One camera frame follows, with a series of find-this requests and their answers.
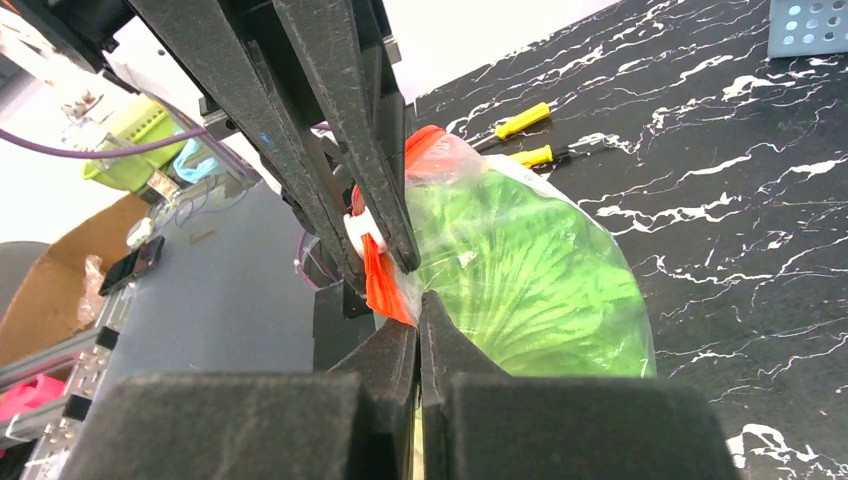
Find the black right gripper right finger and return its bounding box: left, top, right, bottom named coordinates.
left=419, top=291, right=738, bottom=479

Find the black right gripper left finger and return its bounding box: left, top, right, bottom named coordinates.
left=61, top=320, right=418, bottom=479

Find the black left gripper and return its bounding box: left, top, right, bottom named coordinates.
left=13, top=1, right=421, bottom=294

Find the green lettuce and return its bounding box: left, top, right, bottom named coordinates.
left=407, top=170, right=656, bottom=377

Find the clear zip bag orange zipper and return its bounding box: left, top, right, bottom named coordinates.
left=347, top=125, right=656, bottom=377

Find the green plastic crate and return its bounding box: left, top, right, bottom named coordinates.
left=80, top=92, right=190, bottom=195

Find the black smartphone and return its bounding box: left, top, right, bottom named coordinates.
left=98, top=235, right=166, bottom=297

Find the orange slim screwdriver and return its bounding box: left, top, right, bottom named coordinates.
left=470, top=102, right=551, bottom=149

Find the brown cardboard sheet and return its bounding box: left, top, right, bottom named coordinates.
left=1, top=195, right=149, bottom=366

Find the blue plastic basket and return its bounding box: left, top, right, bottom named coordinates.
left=767, top=0, right=847, bottom=59

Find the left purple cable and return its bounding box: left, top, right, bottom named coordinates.
left=0, top=125, right=210, bottom=161

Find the aluminium rail frame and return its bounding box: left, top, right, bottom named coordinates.
left=1, top=284, right=135, bottom=479

